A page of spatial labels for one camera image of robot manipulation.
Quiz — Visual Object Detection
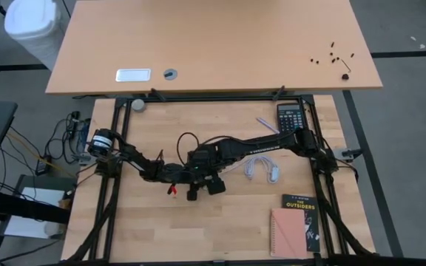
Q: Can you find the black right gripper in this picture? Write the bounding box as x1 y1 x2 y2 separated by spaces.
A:
186 145 228 197

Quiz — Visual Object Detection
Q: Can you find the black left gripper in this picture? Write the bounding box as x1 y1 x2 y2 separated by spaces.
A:
160 161 200 202

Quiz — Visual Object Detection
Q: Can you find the purple white pen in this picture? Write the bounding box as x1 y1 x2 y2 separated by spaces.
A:
255 117 281 135

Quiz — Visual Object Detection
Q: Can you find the grey round puck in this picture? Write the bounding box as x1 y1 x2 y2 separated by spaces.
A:
130 98 147 113

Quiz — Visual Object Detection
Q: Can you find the black calculator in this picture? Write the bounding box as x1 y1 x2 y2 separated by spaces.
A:
276 103 306 134

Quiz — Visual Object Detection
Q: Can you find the black Outsiders book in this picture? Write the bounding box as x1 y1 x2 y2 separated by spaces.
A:
281 193 322 253

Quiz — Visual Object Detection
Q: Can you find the silver rectangular desk plate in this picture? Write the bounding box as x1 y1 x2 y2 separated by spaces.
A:
115 67 152 83

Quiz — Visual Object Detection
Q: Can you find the pink spiral notebook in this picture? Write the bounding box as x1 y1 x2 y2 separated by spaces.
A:
269 207 308 259

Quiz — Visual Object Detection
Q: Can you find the beige desk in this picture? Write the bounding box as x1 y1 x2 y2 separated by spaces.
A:
44 0 385 97

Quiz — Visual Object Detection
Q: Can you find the black power adapter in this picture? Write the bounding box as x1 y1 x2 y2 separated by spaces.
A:
35 156 52 177

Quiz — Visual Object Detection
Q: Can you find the white paper sheet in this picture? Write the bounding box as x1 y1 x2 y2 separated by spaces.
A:
3 185 67 240

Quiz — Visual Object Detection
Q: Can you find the black metal stand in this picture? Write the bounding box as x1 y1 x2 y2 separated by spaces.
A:
0 173 74 266

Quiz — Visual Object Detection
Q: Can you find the white trash bin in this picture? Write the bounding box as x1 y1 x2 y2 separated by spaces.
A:
3 0 67 72

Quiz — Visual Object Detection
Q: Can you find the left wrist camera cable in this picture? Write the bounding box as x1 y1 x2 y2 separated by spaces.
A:
176 132 202 166

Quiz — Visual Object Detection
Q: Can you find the white power cord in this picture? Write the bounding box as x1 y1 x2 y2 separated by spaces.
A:
220 154 282 185

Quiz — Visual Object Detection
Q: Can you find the black frame clamp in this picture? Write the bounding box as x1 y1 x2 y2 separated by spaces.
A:
149 87 166 102
271 85 286 102

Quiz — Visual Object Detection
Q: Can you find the round grey cable grommet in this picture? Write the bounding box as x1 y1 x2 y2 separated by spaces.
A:
162 67 179 81

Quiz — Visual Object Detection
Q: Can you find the grey metal bracket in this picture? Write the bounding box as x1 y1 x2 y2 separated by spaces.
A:
332 147 362 164
72 152 102 166

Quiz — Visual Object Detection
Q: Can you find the black floor cable bundle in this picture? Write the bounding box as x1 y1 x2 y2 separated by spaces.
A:
0 109 92 179

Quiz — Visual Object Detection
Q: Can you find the black aluminium frame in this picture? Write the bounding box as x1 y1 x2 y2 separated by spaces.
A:
60 93 377 266

